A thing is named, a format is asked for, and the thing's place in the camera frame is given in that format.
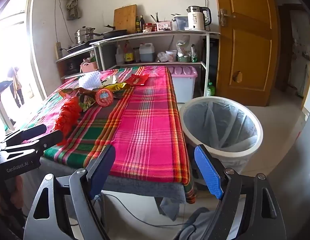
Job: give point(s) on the clear plastic container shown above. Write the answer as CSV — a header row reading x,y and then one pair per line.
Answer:
x,y
180,23

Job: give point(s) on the red round container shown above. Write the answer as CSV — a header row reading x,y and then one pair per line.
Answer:
x,y
103,97

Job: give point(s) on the beige power strip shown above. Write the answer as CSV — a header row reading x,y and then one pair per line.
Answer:
x,y
58,51

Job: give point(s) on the black frying pan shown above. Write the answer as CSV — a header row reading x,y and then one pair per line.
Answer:
x,y
115,33

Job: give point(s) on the orange red mesh bag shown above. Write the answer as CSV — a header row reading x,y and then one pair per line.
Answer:
x,y
68,115

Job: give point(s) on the gold snack packet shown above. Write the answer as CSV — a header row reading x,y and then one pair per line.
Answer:
x,y
117,87

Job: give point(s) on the green bowl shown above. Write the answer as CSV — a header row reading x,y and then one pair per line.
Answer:
x,y
183,59

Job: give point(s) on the grey under cloth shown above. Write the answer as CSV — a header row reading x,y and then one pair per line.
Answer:
x,y
145,185

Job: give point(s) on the red lidded jars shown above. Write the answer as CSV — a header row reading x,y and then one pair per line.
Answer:
x,y
150,27

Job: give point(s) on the white electric kettle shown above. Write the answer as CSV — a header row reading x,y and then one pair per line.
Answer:
x,y
196,20

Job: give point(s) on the storage box with pink lid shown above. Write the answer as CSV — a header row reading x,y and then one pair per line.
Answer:
x,y
182,87

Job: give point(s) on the green sauce bottle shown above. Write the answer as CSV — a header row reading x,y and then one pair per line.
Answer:
x,y
137,25

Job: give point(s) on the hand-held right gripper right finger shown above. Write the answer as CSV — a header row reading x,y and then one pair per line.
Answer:
x,y
208,172

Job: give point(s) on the green packet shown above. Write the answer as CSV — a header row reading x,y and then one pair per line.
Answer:
x,y
194,53

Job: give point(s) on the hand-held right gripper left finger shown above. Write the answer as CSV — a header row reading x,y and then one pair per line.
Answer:
x,y
102,172

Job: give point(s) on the white round trash bin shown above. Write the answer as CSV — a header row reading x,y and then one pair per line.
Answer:
x,y
244,155

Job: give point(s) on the pink woven basket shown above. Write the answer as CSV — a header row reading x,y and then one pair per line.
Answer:
x,y
88,67

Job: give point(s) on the pink green plaid tablecloth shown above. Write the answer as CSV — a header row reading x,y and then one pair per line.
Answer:
x,y
145,130

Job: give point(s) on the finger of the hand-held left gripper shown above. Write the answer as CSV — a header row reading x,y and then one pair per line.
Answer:
x,y
32,132
51,138

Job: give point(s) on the bunch of dark chopsticks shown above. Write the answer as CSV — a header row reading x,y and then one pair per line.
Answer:
x,y
156,17

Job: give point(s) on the brown wooden door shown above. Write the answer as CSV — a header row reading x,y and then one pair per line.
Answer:
x,y
249,55

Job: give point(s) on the wooden cutting board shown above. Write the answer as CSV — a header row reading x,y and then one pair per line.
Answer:
x,y
125,18

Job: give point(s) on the clear plastic bottle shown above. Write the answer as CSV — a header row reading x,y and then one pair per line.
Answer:
x,y
119,56

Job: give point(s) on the black small appliance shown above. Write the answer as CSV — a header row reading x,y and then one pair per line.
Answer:
x,y
72,65

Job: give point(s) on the black induction cooker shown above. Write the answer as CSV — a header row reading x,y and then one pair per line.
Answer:
x,y
80,47

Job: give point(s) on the white metal storage rack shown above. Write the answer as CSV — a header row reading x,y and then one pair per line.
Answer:
x,y
155,33

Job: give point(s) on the white foam fruit net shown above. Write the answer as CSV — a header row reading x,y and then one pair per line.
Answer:
x,y
90,80

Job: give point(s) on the clear plastic bin liner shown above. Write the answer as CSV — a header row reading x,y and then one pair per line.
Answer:
x,y
219,122

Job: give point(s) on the black bag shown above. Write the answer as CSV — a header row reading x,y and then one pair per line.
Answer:
x,y
213,60

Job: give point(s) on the steel steamer pot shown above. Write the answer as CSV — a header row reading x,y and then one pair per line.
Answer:
x,y
83,35

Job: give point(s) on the brown orange snack wrapper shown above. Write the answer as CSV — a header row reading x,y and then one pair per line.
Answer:
x,y
72,92

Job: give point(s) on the dark liquid plastic jug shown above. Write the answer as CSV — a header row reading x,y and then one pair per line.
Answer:
x,y
147,53

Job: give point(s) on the oil bottle with yellow label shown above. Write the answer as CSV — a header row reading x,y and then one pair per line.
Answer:
x,y
128,55

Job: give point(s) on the dark sauce bottle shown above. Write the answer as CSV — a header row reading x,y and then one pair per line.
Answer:
x,y
142,25

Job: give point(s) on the green snack wrapper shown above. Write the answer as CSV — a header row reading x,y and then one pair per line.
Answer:
x,y
86,102

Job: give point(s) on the pink utensil holder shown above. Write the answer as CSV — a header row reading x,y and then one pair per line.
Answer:
x,y
163,26

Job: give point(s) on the red plastic packet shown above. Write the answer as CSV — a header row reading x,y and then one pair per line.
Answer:
x,y
137,80

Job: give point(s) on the crumpled clear plastic bag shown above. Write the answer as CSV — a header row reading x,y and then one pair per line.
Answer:
x,y
161,57

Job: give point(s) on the white plastic bag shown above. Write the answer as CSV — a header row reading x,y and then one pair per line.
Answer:
x,y
183,46

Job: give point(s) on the hanging grey cloth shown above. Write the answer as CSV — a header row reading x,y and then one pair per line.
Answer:
x,y
72,5

